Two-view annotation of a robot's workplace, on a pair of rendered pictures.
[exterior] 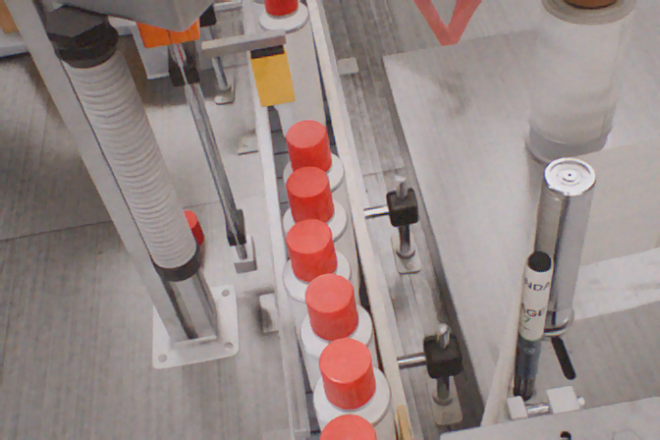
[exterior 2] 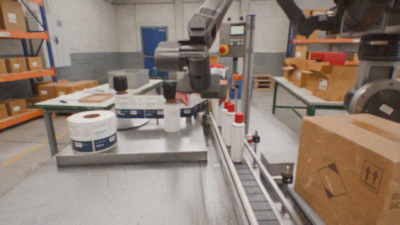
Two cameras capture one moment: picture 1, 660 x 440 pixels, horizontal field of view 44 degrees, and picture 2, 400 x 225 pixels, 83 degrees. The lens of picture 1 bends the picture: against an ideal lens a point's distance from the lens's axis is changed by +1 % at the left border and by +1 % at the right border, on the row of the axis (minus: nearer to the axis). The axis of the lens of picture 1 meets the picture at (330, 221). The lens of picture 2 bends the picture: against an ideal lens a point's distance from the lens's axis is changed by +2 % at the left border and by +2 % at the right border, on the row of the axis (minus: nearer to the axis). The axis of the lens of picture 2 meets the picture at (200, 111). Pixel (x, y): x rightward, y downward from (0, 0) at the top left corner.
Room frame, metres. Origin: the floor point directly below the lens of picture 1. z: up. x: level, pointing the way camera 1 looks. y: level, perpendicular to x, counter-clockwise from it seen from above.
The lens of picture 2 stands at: (1.74, -0.19, 1.33)
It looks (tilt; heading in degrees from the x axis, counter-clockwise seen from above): 16 degrees down; 177
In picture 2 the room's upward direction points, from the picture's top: straight up
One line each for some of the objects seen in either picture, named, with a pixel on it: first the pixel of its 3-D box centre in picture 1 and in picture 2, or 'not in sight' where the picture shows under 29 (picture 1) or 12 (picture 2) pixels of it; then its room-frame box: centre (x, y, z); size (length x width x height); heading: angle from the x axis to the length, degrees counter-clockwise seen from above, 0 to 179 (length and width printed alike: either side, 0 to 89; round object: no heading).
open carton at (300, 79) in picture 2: not in sight; (305, 73); (-1.53, 1.60, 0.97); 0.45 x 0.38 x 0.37; 82
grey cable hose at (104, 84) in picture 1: (137, 161); (234, 74); (0.37, 0.11, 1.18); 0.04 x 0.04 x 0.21
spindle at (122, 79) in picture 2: not in sight; (122, 98); (0.36, -0.59, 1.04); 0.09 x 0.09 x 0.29
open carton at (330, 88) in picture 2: not in sight; (334, 82); (-0.68, 1.47, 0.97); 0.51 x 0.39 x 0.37; 84
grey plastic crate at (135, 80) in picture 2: not in sight; (130, 78); (-1.60, -1.01, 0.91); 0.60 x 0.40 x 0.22; 172
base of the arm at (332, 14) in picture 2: not in sight; (325, 21); (0.69, 0.44, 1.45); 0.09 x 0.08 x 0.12; 169
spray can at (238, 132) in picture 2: not in sight; (237, 137); (0.91, 0.02, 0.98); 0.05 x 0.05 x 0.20
